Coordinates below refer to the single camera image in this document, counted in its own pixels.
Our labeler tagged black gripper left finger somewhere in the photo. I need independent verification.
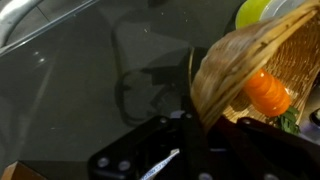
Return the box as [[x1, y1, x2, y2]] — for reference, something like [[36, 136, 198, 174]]
[[87, 96, 212, 180]]

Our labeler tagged silver dishwasher handle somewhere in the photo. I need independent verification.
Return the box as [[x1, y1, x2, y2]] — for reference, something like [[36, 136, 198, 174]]
[[0, 0, 46, 48]]

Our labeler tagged orange carrot with green top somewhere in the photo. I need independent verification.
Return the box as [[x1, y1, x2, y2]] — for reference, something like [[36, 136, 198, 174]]
[[242, 67, 302, 136]]

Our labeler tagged wooden cabinet side panel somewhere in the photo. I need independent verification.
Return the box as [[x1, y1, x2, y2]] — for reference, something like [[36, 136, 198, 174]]
[[0, 160, 38, 180]]

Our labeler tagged round wicker basket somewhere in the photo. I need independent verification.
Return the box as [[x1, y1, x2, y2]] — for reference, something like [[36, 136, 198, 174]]
[[189, 0, 320, 134]]

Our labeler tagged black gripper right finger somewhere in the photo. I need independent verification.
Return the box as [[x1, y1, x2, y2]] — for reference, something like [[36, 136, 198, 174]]
[[208, 116, 320, 180]]

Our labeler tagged white printed label strip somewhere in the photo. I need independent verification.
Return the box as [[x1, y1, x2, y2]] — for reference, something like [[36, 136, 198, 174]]
[[139, 147, 181, 180]]

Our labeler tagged yellow plastic container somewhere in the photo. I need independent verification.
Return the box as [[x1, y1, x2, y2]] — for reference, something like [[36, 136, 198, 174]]
[[234, 0, 309, 31]]

